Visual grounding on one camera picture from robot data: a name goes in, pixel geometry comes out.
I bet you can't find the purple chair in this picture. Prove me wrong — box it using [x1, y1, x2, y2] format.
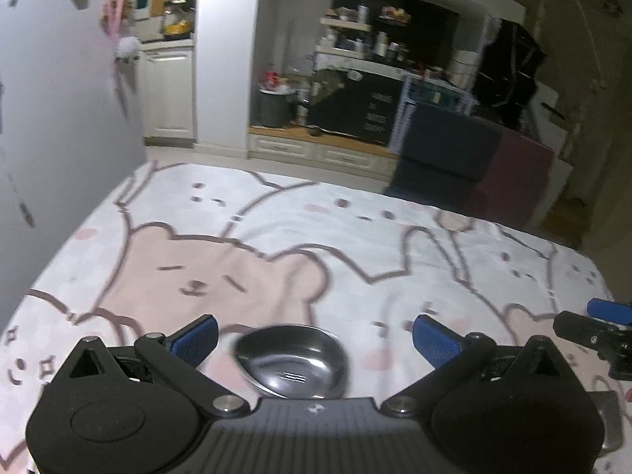
[466, 125, 569, 231]

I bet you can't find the black jacket with white trim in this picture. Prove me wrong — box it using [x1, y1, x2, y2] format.
[471, 19, 547, 127]

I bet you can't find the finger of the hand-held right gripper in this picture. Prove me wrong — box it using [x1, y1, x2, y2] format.
[587, 298, 632, 327]
[552, 310, 632, 350]

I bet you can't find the pink ribbon with white pompom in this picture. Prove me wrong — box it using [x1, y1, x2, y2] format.
[101, 0, 142, 66]

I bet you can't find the dark blue chair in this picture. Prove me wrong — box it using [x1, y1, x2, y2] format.
[384, 101, 505, 209]

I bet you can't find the brown wooden step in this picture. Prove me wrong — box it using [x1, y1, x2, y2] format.
[542, 197, 594, 250]

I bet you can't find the teal sign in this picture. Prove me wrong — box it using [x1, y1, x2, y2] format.
[409, 81, 470, 110]

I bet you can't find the bear printed tablecloth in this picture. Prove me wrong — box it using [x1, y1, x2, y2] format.
[0, 160, 616, 474]

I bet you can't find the low wood-topped drawer cabinet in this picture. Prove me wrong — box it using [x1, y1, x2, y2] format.
[246, 125, 401, 181]

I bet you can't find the grey trash bin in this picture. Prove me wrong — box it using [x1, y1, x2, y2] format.
[259, 87, 292, 128]

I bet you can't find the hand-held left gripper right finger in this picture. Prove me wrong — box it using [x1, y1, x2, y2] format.
[380, 313, 576, 416]

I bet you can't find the black kitchen appliance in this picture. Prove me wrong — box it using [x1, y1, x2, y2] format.
[160, 0, 196, 41]

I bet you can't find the small round steel bowl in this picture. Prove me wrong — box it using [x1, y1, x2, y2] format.
[231, 324, 347, 401]

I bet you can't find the white kitchen cabinet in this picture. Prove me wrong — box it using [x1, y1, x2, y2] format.
[140, 46, 196, 142]

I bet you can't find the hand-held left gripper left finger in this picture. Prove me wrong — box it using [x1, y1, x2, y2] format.
[58, 313, 250, 414]

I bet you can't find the white shelf rack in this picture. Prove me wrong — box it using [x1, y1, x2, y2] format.
[315, 17, 374, 60]

